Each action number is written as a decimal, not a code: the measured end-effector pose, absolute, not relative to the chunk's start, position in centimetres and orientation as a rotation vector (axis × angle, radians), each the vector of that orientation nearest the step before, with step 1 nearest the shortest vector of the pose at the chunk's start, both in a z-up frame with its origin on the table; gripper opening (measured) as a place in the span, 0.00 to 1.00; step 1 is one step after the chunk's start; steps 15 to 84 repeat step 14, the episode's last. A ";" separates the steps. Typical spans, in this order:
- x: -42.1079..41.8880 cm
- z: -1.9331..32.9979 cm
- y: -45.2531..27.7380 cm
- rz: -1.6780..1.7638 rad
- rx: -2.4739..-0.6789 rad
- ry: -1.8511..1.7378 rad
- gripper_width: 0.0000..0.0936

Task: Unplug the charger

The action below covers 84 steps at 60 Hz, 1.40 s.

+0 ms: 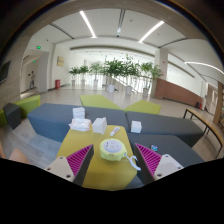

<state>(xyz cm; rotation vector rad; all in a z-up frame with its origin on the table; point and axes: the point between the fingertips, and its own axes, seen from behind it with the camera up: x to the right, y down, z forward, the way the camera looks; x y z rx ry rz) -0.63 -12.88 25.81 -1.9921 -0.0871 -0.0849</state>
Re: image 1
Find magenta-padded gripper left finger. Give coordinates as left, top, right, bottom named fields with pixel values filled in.
left=44, top=143, right=95, bottom=187

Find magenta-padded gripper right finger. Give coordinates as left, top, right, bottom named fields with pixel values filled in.
left=134, top=142, right=185, bottom=186

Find white cube charger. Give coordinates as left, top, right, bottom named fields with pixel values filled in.
left=130, top=120, right=143, bottom=134
left=91, top=116, right=109, bottom=135

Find wide grey upholstered bench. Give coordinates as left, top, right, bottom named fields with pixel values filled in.
left=127, top=132, right=205, bottom=186

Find round yellow-green power strip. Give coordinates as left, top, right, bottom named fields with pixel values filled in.
left=98, top=138, right=129, bottom=163

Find white tissue pack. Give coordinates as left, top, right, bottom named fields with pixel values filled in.
left=68, top=117, right=93, bottom=133

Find long grey upholstered bench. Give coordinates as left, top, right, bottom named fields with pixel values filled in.
left=125, top=110, right=205, bottom=148

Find blue-grey upholstered bench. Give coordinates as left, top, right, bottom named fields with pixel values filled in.
left=26, top=102, right=131, bottom=143

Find lime green seat block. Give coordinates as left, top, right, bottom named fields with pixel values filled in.
left=79, top=94, right=123, bottom=111
left=123, top=99, right=162, bottom=116

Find brown reception counter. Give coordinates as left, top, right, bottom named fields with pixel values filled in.
left=153, top=77, right=204, bottom=109

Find long green bench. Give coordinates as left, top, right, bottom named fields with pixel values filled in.
left=0, top=94, right=42, bottom=128

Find dark grey cube seat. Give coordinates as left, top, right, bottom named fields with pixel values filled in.
left=2, top=102, right=23, bottom=131

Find person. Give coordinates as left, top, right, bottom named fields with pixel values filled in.
left=28, top=70, right=36, bottom=91

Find group of potted plants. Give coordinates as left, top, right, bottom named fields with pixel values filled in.
left=67, top=54, right=165, bottom=98

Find ceiling strip lights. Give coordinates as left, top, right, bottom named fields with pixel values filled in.
left=78, top=9, right=224, bottom=76

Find white power strip cable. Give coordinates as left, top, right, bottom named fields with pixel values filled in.
left=123, top=152, right=142, bottom=172

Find wooden bench with black frame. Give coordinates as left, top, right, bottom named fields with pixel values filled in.
left=182, top=107, right=224, bottom=159

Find yellow wall picture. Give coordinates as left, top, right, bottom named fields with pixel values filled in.
left=56, top=55, right=66, bottom=68

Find black wall screen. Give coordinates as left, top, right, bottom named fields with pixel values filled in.
left=0, top=60, right=12, bottom=85

